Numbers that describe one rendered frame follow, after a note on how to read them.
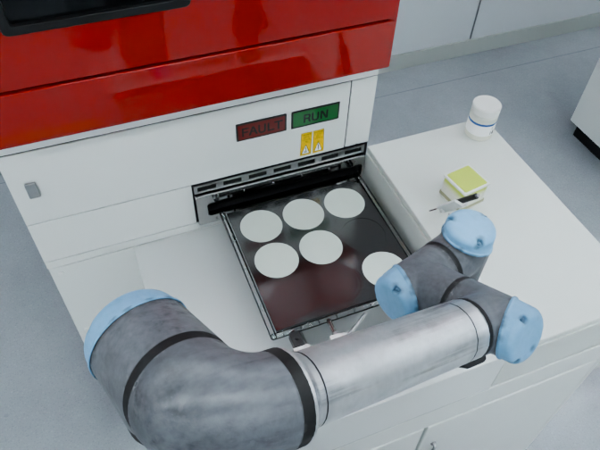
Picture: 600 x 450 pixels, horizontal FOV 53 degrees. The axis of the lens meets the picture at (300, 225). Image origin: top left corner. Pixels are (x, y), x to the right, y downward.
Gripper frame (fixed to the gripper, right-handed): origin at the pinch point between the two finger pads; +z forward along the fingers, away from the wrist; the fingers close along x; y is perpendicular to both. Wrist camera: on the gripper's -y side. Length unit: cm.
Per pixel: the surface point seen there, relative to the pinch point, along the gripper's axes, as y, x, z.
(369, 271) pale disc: 26.7, -1.2, 7.7
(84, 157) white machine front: 58, 50, -15
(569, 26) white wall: 206, -235, 92
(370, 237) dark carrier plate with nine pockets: 35.8, -5.9, 7.7
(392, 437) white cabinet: -4.0, 6.4, 22.6
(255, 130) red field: 58, 14, -12
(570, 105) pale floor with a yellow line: 146, -191, 97
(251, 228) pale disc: 48, 19, 8
